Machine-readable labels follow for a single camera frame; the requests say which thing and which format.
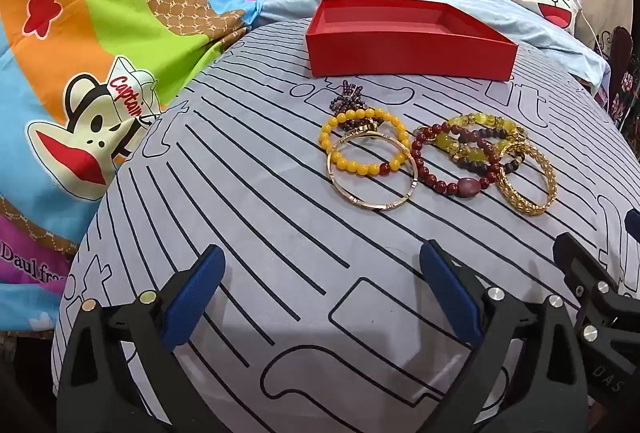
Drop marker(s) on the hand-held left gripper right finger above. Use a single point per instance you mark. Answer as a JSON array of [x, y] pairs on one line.
[[447, 285]]

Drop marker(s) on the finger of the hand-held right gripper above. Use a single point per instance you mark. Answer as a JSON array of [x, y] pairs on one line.
[[634, 223], [582, 263]]

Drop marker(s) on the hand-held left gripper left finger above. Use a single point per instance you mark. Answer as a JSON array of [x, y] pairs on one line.
[[197, 293]]

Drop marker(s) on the thin gold bangle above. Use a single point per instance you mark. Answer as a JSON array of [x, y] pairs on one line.
[[385, 206]]

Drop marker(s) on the red shallow box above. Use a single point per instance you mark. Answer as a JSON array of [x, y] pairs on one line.
[[400, 59]]

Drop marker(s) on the dark red chair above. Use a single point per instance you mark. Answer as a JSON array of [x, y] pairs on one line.
[[622, 48]]

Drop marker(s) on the light blue sheet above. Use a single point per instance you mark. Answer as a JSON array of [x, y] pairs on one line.
[[550, 44]]

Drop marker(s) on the cartoon monkey blanket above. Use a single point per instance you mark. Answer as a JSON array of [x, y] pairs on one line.
[[100, 23]]

